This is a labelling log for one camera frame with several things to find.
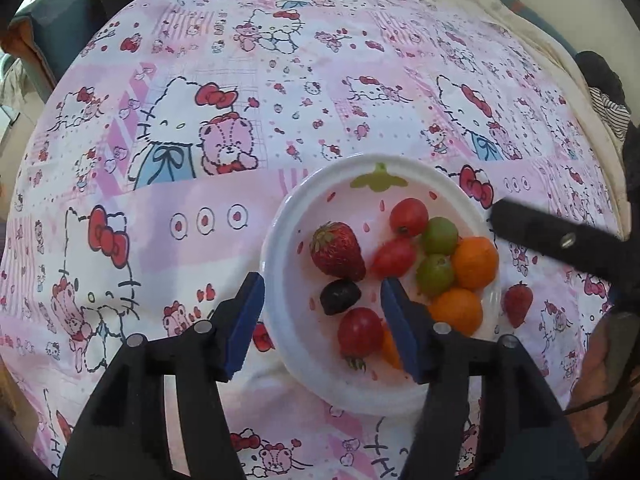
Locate pink cartoon printed blanket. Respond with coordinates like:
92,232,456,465
0,0,626,480

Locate strawberry print white plate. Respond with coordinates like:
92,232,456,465
260,155,503,416

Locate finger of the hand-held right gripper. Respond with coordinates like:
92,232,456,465
487,197,640,301

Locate striped cloth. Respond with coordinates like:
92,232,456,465
587,85,633,143

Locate black cable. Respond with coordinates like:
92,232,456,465
562,370,636,416

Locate blue grey chair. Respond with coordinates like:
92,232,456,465
7,0,101,86

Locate orange tangerine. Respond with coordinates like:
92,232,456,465
452,236,500,291
381,322,403,371
429,287,484,337

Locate dark purple fruit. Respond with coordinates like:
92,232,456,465
320,280,362,316

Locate red strawberry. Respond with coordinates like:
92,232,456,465
309,221,367,282
502,282,534,329

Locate green round fruit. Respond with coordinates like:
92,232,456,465
421,216,459,256
416,254,456,297

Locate red cherry tomato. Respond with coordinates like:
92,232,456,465
371,237,418,279
337,307,384,372
389,198,429,237

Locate person's right hand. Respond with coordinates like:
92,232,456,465
575,317,613,443

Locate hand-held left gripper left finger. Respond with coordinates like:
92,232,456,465
57,272,266,480

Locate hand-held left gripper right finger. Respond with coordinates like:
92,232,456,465
380,277,591,480

